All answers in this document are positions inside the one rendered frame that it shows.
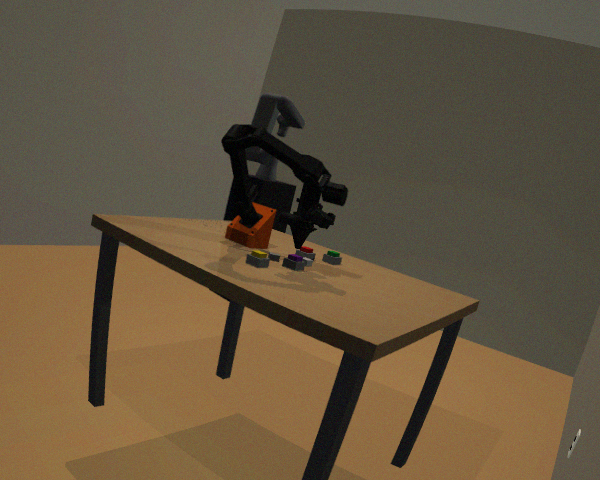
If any purple button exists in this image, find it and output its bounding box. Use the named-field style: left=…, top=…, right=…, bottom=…
left=282, top=254, right=306, bottom=271

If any red button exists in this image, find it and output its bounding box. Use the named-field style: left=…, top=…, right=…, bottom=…
left=295, top=247, right=316, bottom=261

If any green button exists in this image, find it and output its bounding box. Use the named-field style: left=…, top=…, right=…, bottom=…
left=322, top=251, right=342, bottom=265

